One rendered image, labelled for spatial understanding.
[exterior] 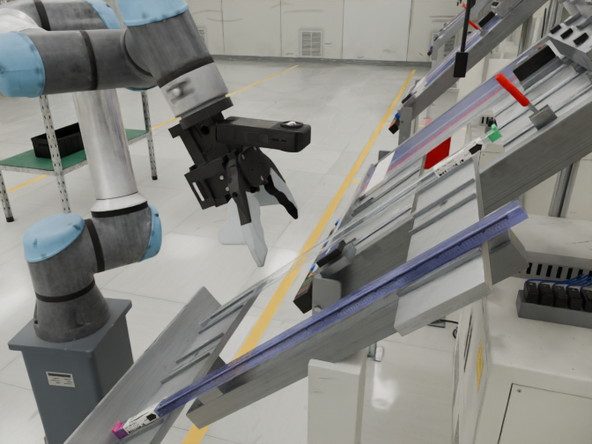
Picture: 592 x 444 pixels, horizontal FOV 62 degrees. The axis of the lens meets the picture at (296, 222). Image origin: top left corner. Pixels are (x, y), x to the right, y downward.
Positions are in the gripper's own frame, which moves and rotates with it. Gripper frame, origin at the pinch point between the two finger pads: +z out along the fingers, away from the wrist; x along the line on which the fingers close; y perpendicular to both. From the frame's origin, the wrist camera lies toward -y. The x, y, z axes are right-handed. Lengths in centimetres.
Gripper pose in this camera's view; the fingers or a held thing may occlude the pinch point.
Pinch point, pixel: (285, 240)
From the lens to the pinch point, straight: 66.4
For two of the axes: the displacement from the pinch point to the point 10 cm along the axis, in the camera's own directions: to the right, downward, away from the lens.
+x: -2.9, 4.0, -8.7
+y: -8.6, 2.9, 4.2
